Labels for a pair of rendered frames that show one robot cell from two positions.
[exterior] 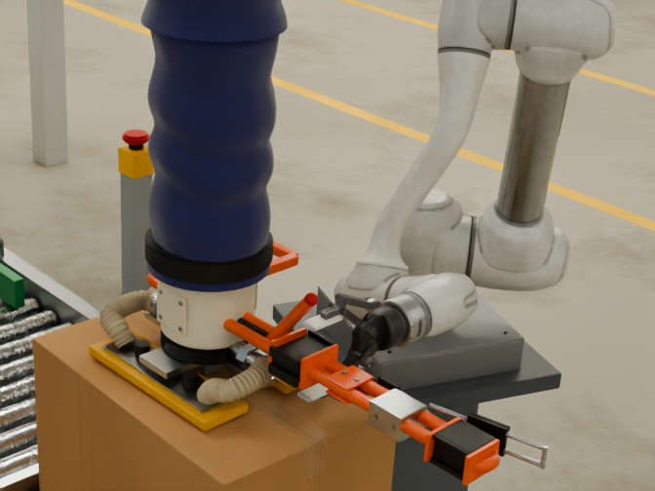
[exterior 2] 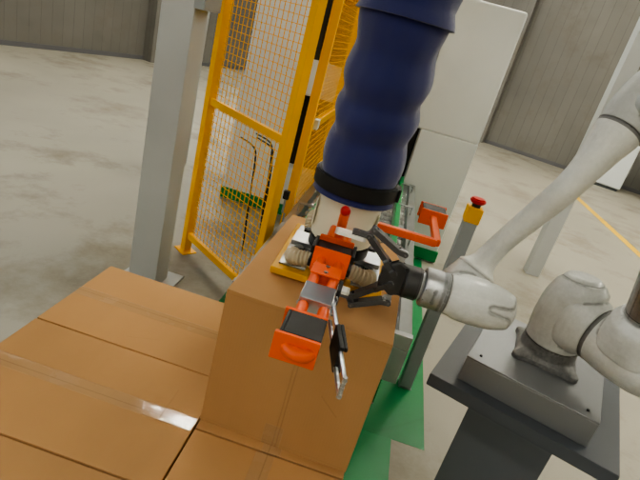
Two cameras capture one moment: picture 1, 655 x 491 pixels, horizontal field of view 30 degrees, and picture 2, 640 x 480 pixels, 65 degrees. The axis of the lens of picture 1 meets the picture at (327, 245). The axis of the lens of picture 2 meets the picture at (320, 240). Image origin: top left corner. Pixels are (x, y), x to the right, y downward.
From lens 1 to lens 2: 144 cm
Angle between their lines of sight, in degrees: 46
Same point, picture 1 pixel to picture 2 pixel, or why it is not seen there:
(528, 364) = (598, 451)
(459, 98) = (585, 155)
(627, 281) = not seen: outside the picture
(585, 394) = not seen: outside the picture
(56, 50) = (559, 220)
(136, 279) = not seen: hidden behind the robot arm
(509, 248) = (616, 338)
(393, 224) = (495, 241)
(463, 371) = (530, 410)
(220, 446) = (264, 281)
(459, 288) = (492, 296)
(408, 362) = (488, 370)
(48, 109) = (540, 247)
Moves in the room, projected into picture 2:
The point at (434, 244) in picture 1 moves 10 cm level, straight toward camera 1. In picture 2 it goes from (564, 307) to (540, 310)
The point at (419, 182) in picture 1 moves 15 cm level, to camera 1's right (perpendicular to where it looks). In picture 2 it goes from (525, 214) to (585, 245)
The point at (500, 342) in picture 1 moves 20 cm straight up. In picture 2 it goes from (574, 410) to (611, 347)
